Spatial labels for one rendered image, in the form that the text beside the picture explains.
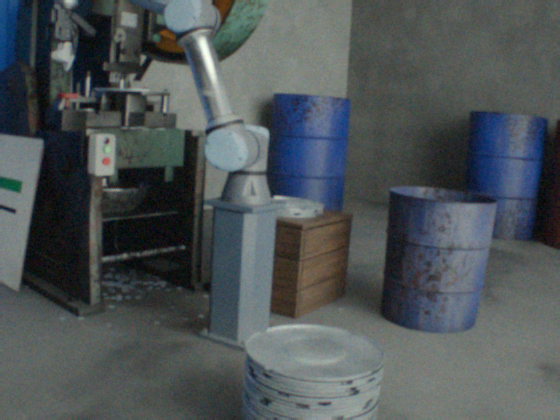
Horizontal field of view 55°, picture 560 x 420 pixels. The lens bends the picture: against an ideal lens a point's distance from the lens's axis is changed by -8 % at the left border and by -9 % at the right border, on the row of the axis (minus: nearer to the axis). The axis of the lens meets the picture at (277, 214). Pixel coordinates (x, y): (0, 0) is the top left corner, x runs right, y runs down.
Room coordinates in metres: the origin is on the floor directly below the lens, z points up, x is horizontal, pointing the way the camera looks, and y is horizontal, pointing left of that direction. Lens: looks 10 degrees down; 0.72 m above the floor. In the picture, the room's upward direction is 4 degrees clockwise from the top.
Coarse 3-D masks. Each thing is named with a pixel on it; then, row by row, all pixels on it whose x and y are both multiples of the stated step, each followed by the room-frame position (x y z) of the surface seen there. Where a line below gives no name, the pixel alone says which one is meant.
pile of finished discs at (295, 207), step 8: (280, 200) 2.31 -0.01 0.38; (288, 200) 2.37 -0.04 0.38; (296, 200) 2.38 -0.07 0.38; (304, 200) 2.38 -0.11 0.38; (280, 208) 2.12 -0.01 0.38; (288, 208) 2.14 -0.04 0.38; (296, 208) 2.13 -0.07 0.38; (304, 208) 2.18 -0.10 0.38; (312, 208) 2.18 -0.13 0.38; (320, 208) 2.20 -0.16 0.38; (280, 216) 2.13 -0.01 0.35; (288, 216) 2.12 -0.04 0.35; (296, 216) 2.13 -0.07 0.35; (304, 216) 2.14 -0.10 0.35; (312, 216) 2.16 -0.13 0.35
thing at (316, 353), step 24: (264, 336) 1.20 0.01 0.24; (288, 336) 1.21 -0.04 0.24; (312, 336) 1.21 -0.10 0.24; (336, 336) 1.22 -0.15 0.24; (360, 336) 1.22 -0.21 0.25; (264, 360) 1.07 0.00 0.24; (288, 360) 1.07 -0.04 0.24; (312, 360) 1.07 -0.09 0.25; (336, 360) 1.08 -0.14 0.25; (360, 360) 1.09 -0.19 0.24
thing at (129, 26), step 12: (120, 0) 2.18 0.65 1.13; (120, 12) 2.19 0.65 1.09; (132, 12) 2.23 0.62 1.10; (144, 12) 2.27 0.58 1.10; (120, 24) 2.19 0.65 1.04; (132, 24) 2.23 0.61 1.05; (120, 36) 2.17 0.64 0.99; (132, 36) 2.24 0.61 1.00; (96, 48) 2.23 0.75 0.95; (108, 48) 2.17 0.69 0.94; (120, 48) 2.16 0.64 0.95; (132, 48) 2.20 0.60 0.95; (96, 60) 2.23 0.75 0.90; (108, 60) 2.17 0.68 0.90; (120, 60) 2.17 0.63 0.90; (132, 60) 2.21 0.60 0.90
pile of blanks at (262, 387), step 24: (384, 360) 1.10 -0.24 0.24; (264, 384) 1.03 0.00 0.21; (288, 384) 1.00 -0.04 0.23; (312, 384) 0.98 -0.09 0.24; (336, 384) 0.98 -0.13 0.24; (360, 384) 1.01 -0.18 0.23; (264, 408) 1.03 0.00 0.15; (288, 408) 0.99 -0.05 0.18; (312, 408) 0.98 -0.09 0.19; (336, 408) 0.99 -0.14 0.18; (360, 408) 1.02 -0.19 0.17
